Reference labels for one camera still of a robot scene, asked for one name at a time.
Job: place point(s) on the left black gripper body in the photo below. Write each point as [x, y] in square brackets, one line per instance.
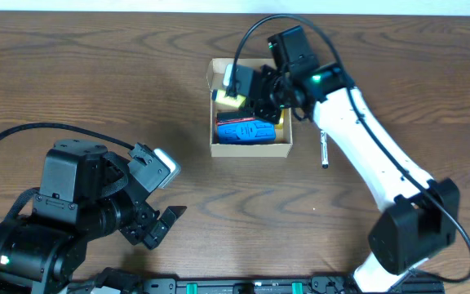
[135, 224]

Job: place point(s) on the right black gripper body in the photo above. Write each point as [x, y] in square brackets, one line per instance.
[272, 95]

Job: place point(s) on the yellow clear tape roll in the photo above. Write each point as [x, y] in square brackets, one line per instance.
[280, 125]

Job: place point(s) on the yellow highlighter pen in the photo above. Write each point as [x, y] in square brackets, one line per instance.
[220, 97]

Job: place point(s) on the red black stapler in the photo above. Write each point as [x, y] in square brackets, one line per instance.
[233, 117]

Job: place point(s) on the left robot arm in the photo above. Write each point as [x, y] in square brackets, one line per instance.
[87, 192]

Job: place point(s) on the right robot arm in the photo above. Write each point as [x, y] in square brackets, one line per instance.
[418, 215]

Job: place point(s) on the open cardboard box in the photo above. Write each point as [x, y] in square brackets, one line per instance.
[279, 148]

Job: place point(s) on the black whiteboard marker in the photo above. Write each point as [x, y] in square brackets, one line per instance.
[324, 151]

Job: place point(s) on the black mounting rail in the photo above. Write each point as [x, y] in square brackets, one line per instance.
[111, 281]

